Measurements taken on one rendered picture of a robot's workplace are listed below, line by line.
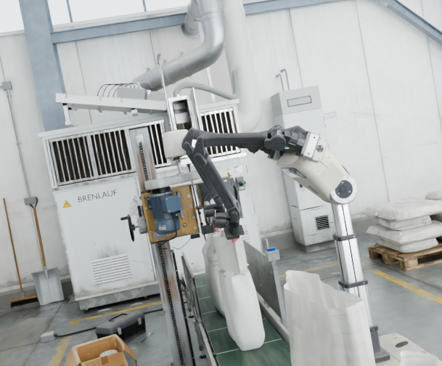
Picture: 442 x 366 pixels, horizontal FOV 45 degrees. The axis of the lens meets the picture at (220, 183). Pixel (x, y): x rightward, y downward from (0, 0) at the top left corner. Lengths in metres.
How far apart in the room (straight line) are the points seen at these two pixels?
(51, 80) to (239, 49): 2.40
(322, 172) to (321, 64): 5.32
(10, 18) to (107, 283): 3.79
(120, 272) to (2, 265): 2.08
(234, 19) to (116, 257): 3.15
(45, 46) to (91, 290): 3.08
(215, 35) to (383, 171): 3.58
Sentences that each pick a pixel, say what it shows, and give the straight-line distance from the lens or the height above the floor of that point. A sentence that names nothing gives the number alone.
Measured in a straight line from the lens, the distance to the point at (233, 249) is 3.00.
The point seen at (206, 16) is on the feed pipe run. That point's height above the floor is 2.94.
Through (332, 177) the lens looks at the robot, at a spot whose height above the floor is 1.27.
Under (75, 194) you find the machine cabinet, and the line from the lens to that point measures 6.16.
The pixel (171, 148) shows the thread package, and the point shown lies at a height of 1.58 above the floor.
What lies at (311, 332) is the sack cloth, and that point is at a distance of 1.45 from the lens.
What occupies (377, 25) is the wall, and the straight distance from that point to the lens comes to 8.37.
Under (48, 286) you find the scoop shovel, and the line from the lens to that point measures 7.40.
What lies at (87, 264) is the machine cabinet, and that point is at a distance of 6.23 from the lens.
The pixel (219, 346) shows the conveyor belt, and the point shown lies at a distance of 3.28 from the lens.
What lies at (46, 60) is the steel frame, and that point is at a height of 3.05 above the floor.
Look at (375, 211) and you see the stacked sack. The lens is 6.04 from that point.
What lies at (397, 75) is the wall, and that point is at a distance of 8.36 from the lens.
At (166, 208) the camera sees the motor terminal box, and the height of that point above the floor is 1.24.
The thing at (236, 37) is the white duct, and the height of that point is 2.85.
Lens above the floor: 1.49
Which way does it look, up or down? 3 degrees down
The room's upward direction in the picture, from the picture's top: 10 degrees counter-clockwise
